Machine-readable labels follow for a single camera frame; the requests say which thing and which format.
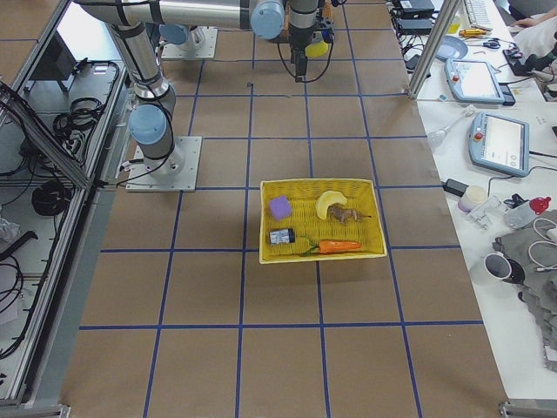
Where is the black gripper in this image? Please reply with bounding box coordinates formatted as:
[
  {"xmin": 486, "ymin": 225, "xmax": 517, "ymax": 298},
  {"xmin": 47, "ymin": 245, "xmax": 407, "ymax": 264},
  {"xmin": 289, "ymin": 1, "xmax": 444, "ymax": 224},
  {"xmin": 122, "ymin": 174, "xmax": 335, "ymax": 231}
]
[
  {"xmin": 290, "ymin": 25, "xmax": 314, "ymax": 82},
  {"xmin": 312, "ymin": 17, "xmax": 334, "ymax": 44}
]

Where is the yellow tape roll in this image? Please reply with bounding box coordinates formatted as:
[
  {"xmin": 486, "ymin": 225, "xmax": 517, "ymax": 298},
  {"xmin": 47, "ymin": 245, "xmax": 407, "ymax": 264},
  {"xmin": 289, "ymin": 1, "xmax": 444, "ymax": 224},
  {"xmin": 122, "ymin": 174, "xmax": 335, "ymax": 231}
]
[{"xmin": 305, "ymin": 40, "xmax": 329, "ymax": 58}]

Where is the light blue plate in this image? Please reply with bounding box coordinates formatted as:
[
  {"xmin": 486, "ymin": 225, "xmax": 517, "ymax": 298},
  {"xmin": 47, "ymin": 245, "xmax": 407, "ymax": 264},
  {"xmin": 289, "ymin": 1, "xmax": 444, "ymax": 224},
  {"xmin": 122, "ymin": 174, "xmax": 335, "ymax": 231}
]
[{"xmin": 436, "ymin": 36, "xmax": 468, "ymax": 62}]

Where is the yellow screwdriver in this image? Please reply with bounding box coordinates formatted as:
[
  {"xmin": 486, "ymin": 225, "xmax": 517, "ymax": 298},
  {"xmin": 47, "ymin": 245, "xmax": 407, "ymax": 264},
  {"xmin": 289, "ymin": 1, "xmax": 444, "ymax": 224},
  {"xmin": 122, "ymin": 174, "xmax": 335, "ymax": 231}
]
[{"xmin": 458, "ymin": 28, "xmax": 489, "ymax": 39}]

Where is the yellow toy banana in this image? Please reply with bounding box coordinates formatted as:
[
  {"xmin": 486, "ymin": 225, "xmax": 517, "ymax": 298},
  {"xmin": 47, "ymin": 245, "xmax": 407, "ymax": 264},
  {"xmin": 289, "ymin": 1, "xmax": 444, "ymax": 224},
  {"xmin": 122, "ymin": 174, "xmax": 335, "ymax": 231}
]
[{"xmin": 315, "ymin": 190, "xmax": 347, "ymax": 220}]

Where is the purple foam cube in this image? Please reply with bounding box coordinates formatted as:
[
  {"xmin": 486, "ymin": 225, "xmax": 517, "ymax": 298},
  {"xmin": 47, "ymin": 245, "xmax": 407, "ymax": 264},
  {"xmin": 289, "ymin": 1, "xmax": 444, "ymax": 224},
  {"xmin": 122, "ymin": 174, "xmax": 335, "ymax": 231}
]
[{"xmin": 269, "ymin": 195, "xmax": 292, "ymax": 221}]

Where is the white keyboard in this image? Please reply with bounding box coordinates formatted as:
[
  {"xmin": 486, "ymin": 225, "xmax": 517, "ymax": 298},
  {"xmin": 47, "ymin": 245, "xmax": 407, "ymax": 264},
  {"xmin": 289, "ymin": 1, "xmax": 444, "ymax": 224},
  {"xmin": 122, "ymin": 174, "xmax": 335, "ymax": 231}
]
[{"xmin": 462, "ymin": 0, "xmax": 493, "ymax": 31}]

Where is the upper teach pendant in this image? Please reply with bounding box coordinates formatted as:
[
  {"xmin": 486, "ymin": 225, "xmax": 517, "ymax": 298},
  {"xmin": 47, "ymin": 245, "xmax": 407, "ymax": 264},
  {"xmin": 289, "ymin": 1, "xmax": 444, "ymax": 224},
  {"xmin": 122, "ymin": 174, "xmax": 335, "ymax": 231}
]
[{"xmin": 444, "ymin": 58, "xmax": 506, "ymax": 105}]

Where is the teach pendant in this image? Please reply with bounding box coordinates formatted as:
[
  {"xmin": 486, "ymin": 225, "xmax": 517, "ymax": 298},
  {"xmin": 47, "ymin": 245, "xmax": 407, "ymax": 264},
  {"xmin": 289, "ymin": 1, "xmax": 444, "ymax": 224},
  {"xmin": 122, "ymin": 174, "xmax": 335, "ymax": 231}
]
[
  {"xmin": 444, "ymin": 58, "xmax": 506, "ymax": 105},
  {"xmin": 468, "ymin": 111, "xmax": 530, "ymax": 177}
]

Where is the brown toy animal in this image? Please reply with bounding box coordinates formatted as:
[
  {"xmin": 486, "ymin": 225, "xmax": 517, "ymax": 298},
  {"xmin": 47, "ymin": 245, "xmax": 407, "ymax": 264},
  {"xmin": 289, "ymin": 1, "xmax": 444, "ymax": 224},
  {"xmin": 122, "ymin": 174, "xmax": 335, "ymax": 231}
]
[{"xmin": 328, "ymin": 205, "xmax": 372, "ymax": 225}]

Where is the clear plastic bulb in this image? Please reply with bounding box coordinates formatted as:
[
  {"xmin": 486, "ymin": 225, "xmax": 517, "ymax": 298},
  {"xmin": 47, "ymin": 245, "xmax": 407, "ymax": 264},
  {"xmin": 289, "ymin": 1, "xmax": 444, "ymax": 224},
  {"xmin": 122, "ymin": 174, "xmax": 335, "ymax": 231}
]
[{"xmin": 427, "ymin": 104, "xmax": 477, "ymax": 149}]

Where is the yellow plastic basket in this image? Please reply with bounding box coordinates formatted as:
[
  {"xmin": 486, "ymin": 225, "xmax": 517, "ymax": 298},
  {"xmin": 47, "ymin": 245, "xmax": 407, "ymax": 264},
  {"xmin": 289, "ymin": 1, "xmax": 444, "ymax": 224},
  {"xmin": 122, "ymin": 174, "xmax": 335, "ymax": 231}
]
[{"xmin": 259, "ymin": 179, "xmax": 387, "ymax": 264}]

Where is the orange toy carrot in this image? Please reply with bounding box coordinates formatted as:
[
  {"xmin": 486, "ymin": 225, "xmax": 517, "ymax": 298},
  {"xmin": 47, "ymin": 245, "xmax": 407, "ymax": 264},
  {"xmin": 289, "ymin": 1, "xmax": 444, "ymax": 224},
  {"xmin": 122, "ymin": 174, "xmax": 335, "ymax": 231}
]
[{"xmin": 302, "ymin": 239, "xmax": 362, "ymax": 256}]

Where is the black power adapter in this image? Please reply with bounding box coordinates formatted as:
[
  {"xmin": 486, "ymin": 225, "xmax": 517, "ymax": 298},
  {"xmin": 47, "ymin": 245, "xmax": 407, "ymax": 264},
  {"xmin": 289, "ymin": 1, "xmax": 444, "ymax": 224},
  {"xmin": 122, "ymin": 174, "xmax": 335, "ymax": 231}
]
[{"xmin": 441, "ymin": 179, "xmax": 469, "ymax": 198}]

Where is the lower teach pendant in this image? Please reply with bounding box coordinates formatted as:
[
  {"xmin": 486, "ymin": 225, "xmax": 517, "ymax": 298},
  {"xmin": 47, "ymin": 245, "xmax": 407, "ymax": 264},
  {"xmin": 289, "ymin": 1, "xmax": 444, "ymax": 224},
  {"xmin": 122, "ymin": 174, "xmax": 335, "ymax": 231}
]
[{"xmin": 468, "ymin": 111, "xmax": 530, "ymax": 177}]

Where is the white lidded cup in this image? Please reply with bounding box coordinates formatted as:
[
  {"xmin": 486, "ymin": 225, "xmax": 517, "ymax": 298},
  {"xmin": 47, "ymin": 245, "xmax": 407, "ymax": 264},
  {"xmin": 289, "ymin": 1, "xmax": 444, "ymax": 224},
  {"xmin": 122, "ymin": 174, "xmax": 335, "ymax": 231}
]
[{"xmin": 458, "ymin": 185, "xmax": 487, "ymax": 212}]

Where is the red bottle cap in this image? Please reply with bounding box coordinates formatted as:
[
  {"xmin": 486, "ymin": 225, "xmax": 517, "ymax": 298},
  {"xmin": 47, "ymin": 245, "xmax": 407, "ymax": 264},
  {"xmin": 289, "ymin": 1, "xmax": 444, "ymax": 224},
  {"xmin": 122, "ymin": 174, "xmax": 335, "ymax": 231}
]
[{"xmin": 529, "ymin": 197, "xmax": 552, "ymax": 216}]

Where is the white mug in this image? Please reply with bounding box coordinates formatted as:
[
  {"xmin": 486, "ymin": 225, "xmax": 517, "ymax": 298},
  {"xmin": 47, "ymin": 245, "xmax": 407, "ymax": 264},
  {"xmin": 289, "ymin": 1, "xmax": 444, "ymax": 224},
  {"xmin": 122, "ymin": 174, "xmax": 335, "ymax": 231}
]
[{"xmin": 483, "ymin": 253, "xmax": 513, "ymax": 280}]

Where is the grey cloth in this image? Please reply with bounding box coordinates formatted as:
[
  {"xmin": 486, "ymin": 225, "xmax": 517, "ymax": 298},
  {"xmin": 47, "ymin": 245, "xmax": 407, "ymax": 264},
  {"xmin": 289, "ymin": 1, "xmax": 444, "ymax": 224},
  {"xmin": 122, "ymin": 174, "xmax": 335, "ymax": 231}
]
[{"xmin": 493, "ymin": 219, "xmax": 556, "ymax": 371}]

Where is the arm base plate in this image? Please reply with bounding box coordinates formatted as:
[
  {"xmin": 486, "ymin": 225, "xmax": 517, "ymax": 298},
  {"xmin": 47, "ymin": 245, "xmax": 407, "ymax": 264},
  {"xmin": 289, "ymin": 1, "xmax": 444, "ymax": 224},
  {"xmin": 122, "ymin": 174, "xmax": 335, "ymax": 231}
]
[
  {"xmin": 161, "ymin": 26, "xmax": 218, "ymax": 61},
  {"xmin": 124, "ymin": 136, "xmax": 202, "ymax": 192}
]

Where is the aluminium frame post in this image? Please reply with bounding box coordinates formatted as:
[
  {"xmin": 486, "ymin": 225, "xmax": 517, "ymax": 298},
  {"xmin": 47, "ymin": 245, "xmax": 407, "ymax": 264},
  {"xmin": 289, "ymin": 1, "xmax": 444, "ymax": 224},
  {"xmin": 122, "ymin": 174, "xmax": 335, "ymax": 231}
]
[{"xmin": 407, "ymin": 0, "xmax": 460, "ymax": 98}]

